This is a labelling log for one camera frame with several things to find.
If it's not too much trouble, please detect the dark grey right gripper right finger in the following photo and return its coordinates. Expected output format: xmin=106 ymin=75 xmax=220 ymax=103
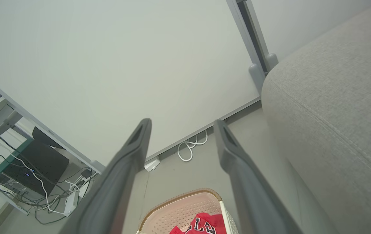
xmin=214 ymin=119 xmax=303 ymax=234

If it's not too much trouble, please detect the long white power strip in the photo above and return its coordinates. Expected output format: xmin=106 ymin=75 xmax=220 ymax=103
xmin=63 ymin=191 xmax=79 ymax=216

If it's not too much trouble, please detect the white grey desk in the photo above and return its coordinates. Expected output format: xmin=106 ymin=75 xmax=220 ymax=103
xmin=0 ymin=97 xmax=23 ymax=153

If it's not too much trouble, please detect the beige perforated laundry basket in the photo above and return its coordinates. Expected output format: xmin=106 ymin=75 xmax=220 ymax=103
xmin=136 ymin=188 xmax=239 ymax=234

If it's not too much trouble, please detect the grey fabric sofa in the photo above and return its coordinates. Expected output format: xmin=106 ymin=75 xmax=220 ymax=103
xmin=261 ymin=0 xmax=371 ymax=234

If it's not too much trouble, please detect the black floor cable bundle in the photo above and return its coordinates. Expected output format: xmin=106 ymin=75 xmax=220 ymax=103
xmin=0 ymin=110 xmax=92 ymax=225

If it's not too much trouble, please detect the grey partition foot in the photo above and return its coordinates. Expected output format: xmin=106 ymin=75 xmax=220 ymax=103
xmin=249 ymin=63 xmax=267 ymax=95
xmin=266 ymin=53 xmax=279 ymax=72

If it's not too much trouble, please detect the red basketball jersey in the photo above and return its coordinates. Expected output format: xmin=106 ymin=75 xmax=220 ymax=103
xmin=169 ymin=213 xmax=225 ymax=234

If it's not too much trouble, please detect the large white partition panel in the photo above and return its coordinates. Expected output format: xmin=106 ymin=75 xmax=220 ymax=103
xmin=0 ymin=0 xmax=262 ymax=174

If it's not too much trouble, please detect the coiled white cable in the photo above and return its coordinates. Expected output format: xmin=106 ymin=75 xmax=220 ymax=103
xmin=177 ymin=129 xmax=208 ymax=162

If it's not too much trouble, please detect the long thin white cable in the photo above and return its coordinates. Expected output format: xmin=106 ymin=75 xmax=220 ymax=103
xmin=0 ymin=130 xmax=65 ymax=215

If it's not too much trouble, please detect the green shelf bar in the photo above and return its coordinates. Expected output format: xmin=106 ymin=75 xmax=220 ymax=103
xmin=0 ymin=138 xmax=34 ymax=186

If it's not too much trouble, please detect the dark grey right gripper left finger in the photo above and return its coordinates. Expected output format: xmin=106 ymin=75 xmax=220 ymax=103
xmin=59 ymin=118 xmax=152 ymax=234

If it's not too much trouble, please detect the narrow white partition panel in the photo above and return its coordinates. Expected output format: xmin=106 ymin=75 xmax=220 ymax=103
xmin=237 ymin=0 xmax=371 ymax=70

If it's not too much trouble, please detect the black computer tower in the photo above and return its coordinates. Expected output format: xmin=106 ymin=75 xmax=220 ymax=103
xmin=2 ymin=140 xmax=70 ymax=196

